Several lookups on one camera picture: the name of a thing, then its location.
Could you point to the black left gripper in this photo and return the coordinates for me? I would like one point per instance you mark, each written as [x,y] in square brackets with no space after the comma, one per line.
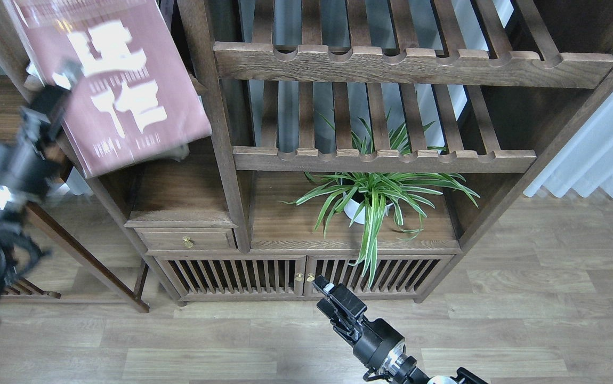
[23,167]

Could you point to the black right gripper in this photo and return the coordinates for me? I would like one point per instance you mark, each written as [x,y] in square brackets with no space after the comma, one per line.
[375,343]

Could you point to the maroon book white characters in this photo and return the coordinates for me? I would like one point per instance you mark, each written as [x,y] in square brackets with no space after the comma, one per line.
[135,98]

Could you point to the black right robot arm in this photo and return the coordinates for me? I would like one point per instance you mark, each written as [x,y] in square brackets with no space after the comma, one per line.
[410,373]

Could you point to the right slatted cabinet door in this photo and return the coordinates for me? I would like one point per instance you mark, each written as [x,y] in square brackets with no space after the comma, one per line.
[396,276]

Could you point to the slatted cabinet door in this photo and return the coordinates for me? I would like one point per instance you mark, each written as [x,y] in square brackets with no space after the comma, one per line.
[396,276]
[236,277]

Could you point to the white plant pot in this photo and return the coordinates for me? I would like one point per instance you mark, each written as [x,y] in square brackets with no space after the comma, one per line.
[365,208]

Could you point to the green spider plant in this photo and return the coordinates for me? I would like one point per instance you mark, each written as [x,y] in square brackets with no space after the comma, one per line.
[375,192]

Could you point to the left slatted cabinet door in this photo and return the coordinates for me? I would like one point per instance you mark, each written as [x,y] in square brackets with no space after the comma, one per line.
[236,277]

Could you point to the wooden side table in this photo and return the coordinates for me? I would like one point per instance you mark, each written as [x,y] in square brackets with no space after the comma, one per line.
[73,274]

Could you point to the brass drawer knob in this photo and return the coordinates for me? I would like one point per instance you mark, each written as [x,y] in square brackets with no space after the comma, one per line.
[188,242]

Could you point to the dark wooden bookshelf cabinet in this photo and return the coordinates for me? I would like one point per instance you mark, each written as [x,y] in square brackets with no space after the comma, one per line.
[491,90]

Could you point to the small wooden drawer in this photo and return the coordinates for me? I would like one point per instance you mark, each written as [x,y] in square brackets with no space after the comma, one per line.
[171,238]

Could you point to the white pleated curtain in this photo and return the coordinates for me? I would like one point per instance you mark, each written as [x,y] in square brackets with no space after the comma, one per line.
[585,164]

